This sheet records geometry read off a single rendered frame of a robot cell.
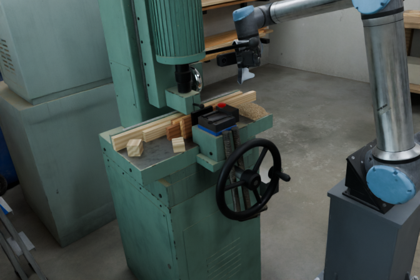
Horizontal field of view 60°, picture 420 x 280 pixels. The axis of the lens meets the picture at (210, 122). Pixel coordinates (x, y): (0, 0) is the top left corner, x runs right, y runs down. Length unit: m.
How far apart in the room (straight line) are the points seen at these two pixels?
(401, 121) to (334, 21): 3.51
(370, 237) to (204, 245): 0.67
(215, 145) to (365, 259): 0.87
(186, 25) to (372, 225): 1.05
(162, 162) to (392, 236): 0.93
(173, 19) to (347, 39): 3.61
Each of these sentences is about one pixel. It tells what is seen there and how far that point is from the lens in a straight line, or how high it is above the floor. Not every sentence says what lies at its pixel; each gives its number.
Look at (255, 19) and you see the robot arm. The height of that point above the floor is 1.24.
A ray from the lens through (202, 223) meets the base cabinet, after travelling 1.43.
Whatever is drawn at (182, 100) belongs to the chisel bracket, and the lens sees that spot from 1.33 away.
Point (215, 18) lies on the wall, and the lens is 4.53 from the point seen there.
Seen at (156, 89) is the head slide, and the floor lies 1.04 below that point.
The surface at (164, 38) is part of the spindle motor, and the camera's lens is 1.24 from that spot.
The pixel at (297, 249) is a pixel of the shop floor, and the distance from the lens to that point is 2.16.
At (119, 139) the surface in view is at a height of 0.94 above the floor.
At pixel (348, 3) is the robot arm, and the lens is 1.41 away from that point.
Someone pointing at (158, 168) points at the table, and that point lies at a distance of 1.19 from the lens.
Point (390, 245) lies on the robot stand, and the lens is 1.64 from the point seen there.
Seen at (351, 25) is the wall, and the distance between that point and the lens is 4.61.
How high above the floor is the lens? 1.49
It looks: 25 degrees down
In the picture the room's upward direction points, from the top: 4 degrees counter-clockwise
